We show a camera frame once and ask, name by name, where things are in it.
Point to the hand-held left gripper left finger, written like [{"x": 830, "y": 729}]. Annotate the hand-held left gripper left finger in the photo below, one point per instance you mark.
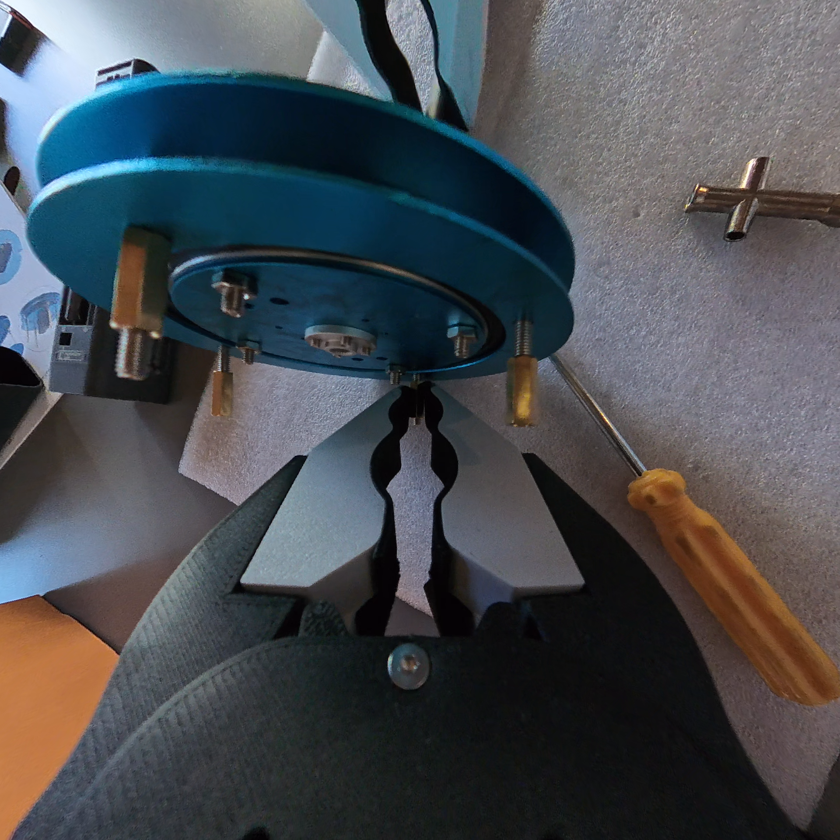
[{"x": 308, "y": 525}]

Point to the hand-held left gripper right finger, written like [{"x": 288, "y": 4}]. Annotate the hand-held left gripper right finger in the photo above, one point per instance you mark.
[{"x": 505, "y": 525}]

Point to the orange cardboard box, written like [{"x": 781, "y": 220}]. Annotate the orange cardboard box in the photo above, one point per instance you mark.
[{"x": 39, "y": 709}]

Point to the white foam mat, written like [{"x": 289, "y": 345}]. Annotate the white foam mat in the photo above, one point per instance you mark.
[{"x": 656, "y": 328}]

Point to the large brass hex standoff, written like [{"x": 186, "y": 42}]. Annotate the large brass hex standoff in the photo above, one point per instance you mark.
[{"x": 138, "y": 282}]

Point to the blue double disc turntable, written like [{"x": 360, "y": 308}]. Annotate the blue double disc turntable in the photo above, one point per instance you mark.
[{"x": 295, "y": 131}]

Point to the metal cross wrench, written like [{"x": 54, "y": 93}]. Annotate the metal cross wrench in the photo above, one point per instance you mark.
[{"x": 754, "y": 197}]

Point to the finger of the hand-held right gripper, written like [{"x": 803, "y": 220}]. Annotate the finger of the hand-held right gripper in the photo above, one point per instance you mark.
[
  {"x": 348, "y": 26},
  {"x": 466, "y": 52}
]

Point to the white blue printed paper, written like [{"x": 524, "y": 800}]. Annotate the white blue printed paper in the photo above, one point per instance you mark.
[{"x": 36, "y": 315}]

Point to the black screwdriver bit case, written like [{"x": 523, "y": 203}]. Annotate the black screwdriver bit case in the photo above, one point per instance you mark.
[{"x": 118, "y": 374}]

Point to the dark grey case sleeve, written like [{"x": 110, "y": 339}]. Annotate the dark grey case sleeve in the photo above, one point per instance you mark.
[{"x": 13, "y": 407}]

